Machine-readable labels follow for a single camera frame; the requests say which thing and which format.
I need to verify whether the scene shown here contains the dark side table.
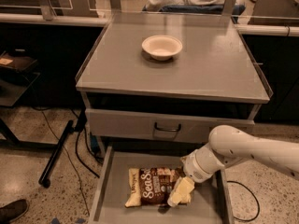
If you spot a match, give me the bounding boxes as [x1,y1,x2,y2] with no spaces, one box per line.
[0,51,57,151]

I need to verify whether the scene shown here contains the black cable at right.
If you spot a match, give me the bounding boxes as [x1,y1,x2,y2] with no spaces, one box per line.
[226,180,261,222]

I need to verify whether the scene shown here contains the black drawer handle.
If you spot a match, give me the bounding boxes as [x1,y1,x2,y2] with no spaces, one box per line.
[154,122,181,133]

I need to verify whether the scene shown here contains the brown chip bag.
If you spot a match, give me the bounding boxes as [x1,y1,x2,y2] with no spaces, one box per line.
[125,167,185,207]

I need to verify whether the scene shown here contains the black stand leg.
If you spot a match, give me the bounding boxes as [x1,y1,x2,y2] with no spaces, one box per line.
[38,120,73,189]

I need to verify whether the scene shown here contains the black floor cable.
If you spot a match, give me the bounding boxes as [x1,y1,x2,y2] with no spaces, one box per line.
[31,105,104,217]

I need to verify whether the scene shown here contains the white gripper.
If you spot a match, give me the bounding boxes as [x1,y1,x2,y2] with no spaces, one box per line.
[167,144,225,207]

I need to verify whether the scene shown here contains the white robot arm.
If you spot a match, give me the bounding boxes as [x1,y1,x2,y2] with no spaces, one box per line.
[167,125,299,207]

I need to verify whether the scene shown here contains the grey drawer cabinet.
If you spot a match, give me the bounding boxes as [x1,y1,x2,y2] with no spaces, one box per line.
[77,12,273,150]

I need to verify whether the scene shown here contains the white bowl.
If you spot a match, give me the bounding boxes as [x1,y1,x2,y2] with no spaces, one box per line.
[142,35,182,61]

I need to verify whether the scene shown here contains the grey open middle drawer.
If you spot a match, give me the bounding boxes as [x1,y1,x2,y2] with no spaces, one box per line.
[88,146,235,224]

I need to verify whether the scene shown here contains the grey top drawer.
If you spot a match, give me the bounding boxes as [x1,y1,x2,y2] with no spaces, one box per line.
[86,108,254,143]

